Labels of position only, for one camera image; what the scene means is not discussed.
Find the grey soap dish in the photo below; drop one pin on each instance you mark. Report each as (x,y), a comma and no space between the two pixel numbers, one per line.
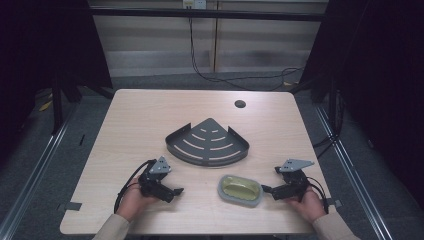
(222,195)

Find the dark round table grommet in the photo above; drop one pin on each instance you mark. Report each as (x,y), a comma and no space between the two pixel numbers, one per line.
(240,103)

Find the person's left hand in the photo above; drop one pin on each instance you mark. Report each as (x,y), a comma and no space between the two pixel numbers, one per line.
(135,200)

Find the black metal corner shelf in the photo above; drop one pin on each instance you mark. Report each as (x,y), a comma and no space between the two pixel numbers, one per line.
(207,143)

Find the person's right hand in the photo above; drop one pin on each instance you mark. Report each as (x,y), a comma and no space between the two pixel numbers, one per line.
(308,205)

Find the grey tape piece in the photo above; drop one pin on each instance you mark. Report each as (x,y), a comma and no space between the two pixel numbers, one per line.
(70,206)
(334,202)

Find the metal floor rail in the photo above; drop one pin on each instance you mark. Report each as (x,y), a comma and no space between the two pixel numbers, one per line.
(353,180)
(33,173)

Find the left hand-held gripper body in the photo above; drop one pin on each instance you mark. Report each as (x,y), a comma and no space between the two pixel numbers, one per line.
(151,185)

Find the yellow floor scrap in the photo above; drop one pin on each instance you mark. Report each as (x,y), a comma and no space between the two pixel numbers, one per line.
(45,106)

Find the white wall socket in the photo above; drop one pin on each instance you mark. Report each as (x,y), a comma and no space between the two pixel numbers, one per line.
(194,3)

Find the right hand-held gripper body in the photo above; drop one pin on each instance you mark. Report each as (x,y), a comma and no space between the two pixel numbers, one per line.
(293,183)

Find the black horizontal bar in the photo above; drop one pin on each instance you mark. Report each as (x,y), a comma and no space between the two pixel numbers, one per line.
(206,14)

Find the yellow-green soap bar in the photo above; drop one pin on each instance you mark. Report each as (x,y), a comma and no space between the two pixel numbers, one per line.
(241,188)

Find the dark curtain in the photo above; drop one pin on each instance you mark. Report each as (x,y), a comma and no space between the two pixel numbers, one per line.
(383,83)
(43,50)

